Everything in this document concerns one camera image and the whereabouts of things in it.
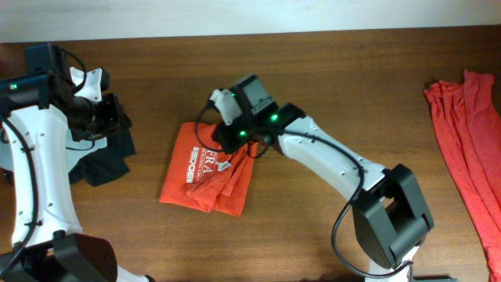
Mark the red ribbed garment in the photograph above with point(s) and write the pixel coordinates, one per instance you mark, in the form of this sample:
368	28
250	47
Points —
467	128

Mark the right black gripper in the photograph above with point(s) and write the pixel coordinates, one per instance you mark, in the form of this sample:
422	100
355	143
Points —
221	134

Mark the grey folded t-shirt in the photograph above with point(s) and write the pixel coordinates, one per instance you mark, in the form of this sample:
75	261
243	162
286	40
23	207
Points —
42	137

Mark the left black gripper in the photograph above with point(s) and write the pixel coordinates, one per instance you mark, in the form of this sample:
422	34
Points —
117	118

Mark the orange soccer t-shirt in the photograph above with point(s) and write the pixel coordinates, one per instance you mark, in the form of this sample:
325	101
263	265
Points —
201	177

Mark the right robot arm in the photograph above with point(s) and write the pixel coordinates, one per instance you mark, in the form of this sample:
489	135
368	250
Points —
391	216

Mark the dark navy folded garment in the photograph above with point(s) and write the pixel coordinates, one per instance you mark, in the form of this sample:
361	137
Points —
98	160

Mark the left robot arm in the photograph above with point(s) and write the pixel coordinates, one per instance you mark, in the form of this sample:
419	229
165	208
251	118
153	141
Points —
48	241

